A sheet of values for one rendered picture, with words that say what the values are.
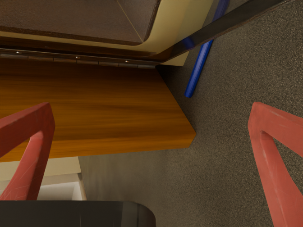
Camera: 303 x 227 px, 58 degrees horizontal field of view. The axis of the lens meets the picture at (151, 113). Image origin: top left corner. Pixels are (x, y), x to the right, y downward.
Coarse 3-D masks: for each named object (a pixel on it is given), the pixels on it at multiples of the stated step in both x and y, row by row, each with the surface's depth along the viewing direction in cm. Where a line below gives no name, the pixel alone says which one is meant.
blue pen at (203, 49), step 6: (210, 42) 34; (204, 48) 34; (198, 54) 35; (204, 54) 35; (198, 60) 35; (204, 60) 35; (198, 66) 36; (192, 72) 37; (198, 72) 36; (192, 78) 37; (192, 84) 37; (186, 90) 38; (192, 90) 38; (186, 96) 38
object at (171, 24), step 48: (0, 0) 17; (48, 0) 18; (96, 0) 18; (144, 0) 18; (192, 0) 18; (240, 0) 19; (288, 0) 19; (48, 48) 28; (96, 48) 28; (144, 48) 29; (192, 48) 29
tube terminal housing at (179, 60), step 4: (188, 52) 39; (180, 56) 39; (184, 56) 39; (168, 60) 39; (172, 60) 39; (176, 60) 39; (180, 60) 40; (184, 60) 40; (164, 64) 39; (168, 64) 39; (172, 64) 40; (176, 64) 40; (180, 64) 40
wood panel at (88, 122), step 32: (0, 64) 36; (32, 64) 38; (64, 64) 41; (0, 96) 32; (32, 96) 33; (64, 96) 35; (96, 96) 37; (128, 96) 39; (160, 96) 42; (64, 128) 31; (96, 128) 33; (128, 128) 34; (160, 128) 36; (192, 128) 38; (0, 160) 29
